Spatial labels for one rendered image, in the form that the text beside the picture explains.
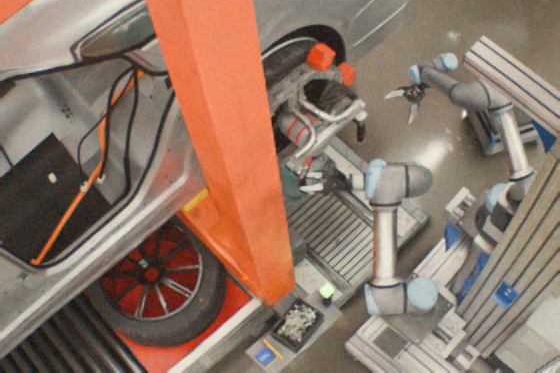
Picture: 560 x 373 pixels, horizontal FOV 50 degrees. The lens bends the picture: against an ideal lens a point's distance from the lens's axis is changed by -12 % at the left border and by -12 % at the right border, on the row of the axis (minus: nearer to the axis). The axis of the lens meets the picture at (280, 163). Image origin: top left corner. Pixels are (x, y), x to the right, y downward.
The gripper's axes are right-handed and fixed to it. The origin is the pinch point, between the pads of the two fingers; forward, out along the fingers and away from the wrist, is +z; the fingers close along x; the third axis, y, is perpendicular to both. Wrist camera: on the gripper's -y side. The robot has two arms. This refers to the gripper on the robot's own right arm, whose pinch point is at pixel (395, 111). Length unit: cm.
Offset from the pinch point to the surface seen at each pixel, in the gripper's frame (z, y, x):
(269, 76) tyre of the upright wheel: 33, 18, -48
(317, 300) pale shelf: 81, -9, 35
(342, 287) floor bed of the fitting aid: 67, -48, 50
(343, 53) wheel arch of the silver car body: -5.9, -16.0, -33.0
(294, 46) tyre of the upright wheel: 16, 13, -50
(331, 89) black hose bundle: 17.2, 12.6, -26.9
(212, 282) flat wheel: 107, -17, -2
